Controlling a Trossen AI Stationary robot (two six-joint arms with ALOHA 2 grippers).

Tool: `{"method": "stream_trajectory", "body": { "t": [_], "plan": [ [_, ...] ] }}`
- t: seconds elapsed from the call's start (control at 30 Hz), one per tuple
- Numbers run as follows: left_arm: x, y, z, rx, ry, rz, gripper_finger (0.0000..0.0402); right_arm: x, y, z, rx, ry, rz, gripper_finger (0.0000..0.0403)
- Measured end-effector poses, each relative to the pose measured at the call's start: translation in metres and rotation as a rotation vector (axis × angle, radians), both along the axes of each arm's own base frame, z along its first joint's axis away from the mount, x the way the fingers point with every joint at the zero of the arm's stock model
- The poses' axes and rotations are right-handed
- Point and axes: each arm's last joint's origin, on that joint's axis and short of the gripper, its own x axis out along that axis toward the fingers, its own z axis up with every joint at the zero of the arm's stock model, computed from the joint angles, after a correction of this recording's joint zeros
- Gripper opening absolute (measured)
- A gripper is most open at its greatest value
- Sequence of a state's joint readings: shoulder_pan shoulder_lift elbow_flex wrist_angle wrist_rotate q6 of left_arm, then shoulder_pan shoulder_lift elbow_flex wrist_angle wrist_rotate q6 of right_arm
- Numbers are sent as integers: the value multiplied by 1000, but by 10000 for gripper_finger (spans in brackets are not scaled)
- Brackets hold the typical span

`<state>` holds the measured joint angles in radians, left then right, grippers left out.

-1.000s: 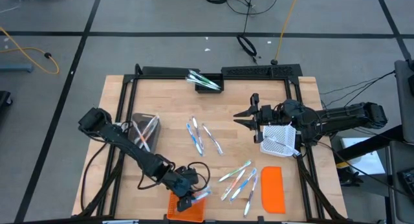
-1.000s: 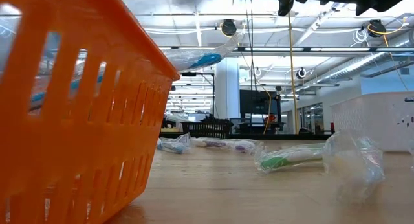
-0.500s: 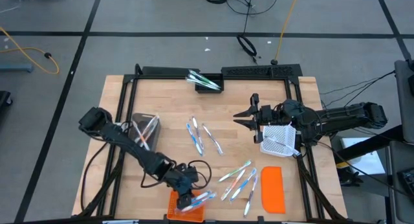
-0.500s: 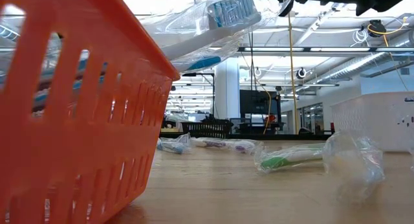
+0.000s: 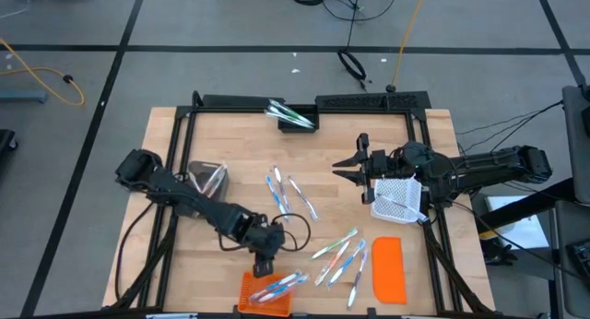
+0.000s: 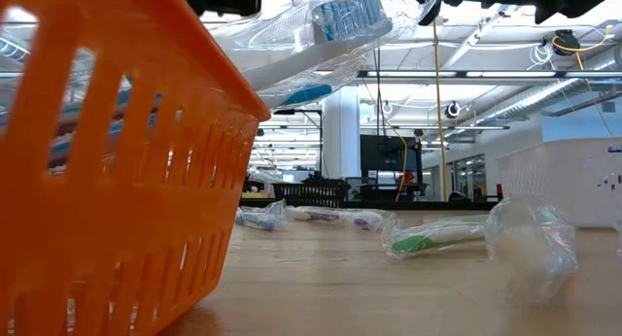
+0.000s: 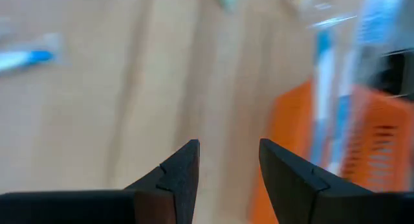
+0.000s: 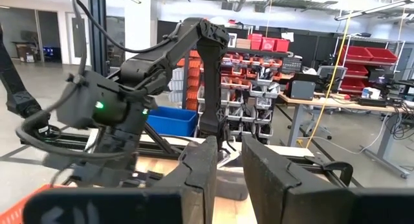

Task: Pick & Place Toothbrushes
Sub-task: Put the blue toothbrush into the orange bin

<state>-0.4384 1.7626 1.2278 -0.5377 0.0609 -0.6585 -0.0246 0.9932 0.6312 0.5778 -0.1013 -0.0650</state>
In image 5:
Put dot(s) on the white plastic basket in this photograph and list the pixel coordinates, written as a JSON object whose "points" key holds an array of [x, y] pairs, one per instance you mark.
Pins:
{"points": [[396, 190]]}

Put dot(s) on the black flat box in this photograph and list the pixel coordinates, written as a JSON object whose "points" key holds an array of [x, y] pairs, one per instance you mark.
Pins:
{"points": [[235, 100]]}

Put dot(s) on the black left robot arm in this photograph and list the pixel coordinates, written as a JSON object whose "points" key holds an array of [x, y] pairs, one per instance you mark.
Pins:
{"points": [[193, 204]]}

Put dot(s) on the white paper sheet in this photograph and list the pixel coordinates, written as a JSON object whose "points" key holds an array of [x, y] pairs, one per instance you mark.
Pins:
{"points": [[521, 227]]}

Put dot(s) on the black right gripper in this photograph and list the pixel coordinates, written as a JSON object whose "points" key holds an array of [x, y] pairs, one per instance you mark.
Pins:
{"points": [[385, 164]]}

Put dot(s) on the black vented electronics box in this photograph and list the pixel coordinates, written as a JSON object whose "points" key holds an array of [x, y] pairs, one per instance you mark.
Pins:
{"points": [[373, 101]]}

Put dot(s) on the white strip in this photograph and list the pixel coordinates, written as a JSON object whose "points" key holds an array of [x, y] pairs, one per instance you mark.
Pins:
{"points": [[170, 316]]}

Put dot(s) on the smoky clear plastic bin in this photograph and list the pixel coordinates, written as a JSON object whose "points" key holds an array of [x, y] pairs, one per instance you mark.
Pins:
{"points": [[198, 171]]}

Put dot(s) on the orange flat lid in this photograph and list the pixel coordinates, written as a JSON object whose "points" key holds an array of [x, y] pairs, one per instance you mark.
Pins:
{"points": [[389, 270]]}

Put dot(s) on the blue grey base bar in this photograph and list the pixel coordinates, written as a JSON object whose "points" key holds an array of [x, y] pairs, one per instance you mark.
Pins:
{"points": [[23, 97]]}

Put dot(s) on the black keyboard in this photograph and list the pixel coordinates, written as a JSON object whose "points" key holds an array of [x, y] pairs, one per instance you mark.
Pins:
{"points": [[581, 256]]}

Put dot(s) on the grey cart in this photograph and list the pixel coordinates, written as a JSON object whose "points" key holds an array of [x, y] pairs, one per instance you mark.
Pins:
{"points": [[578, 148]]}

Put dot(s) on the green toothbrush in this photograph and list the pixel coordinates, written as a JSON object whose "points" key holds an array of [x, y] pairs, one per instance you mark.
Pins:
{"points": [[290, 119], [297, 116], [286, 109], [334, 244]]}

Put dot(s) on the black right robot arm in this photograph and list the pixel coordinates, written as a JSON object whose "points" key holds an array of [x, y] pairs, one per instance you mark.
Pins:
{"points": [[484, 164]]}

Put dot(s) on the black stand beam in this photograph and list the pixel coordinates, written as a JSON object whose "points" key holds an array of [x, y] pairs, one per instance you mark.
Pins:
{"points": [[530, 204]]}

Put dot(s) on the black plastic basket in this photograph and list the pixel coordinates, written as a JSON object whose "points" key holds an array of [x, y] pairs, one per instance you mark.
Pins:
{"points": [[299, 129]]}

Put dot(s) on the orange plastic basket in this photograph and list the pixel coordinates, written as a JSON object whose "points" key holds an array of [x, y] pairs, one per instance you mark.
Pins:
{"points": [[246, 310]]}

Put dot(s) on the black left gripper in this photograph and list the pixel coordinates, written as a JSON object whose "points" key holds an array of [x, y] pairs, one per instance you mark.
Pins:
{"points": [[263, 238]]}

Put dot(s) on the blue toothbrush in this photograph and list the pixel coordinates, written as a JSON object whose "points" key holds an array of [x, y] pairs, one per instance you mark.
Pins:
{"points": [[275, 194], [276, 286], [346, 263], [283, 290]]}

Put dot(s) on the grey toothbrush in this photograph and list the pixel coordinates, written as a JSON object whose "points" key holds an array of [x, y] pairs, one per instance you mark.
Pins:
{"points": [[405, 207], [302, 197], [357, 280]]}

